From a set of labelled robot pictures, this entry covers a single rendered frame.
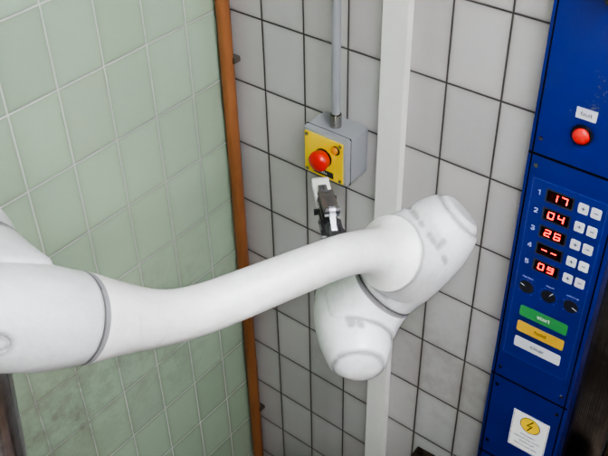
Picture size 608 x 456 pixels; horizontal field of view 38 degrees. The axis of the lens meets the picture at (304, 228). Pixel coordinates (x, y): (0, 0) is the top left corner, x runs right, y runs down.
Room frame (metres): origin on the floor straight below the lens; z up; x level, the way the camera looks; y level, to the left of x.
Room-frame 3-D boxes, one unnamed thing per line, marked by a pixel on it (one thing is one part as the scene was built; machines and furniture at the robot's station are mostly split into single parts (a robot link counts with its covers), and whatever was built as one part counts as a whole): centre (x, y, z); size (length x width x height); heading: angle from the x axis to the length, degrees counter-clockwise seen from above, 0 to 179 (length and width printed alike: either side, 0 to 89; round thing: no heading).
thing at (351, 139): (1.37, -0.06, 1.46); 0.10 x 0.07 x 0.10; 51
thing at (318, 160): (1.34, -0.03, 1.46); 0.04 x 0.04 x 0.04; 51
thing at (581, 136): (1.09, -0.41, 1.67); 0.03 x 0.02 x 0.06; 51
